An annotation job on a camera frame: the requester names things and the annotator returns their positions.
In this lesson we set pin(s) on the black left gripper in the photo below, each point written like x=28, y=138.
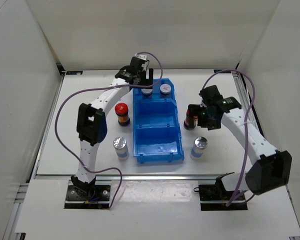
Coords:
x=150, y=73

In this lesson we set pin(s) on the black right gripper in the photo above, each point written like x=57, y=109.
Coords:
x=212, y=125

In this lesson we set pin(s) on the white-lid dark sauce jar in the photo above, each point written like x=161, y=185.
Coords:
x=147, y=93

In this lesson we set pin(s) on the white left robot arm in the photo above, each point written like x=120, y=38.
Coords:
x=91, y=122

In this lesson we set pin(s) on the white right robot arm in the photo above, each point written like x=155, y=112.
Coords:
x=270, y=168

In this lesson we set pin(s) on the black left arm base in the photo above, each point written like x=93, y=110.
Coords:
x=97, y=198

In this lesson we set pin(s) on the blue-label seasoning bottle right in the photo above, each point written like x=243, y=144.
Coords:
x=198, y=148

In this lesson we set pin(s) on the red-lid chili sauce jar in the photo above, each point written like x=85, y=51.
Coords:
x=122, y=112

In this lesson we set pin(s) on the blue three-compartment plastic bin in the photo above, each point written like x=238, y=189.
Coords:
x=156, y=129

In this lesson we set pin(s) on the blue-label white seasoning bottle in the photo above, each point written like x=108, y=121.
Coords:
x=121, y=148

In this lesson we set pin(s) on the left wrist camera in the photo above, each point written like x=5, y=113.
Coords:
x=138, y=64

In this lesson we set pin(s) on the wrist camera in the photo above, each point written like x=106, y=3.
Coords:
x=210, y=94
x=138, y=64

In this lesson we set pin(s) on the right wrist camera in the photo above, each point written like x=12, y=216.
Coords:
x=210, y=94

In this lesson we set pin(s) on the aluminium table edge rail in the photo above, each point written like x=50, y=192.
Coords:
x=135, y=177

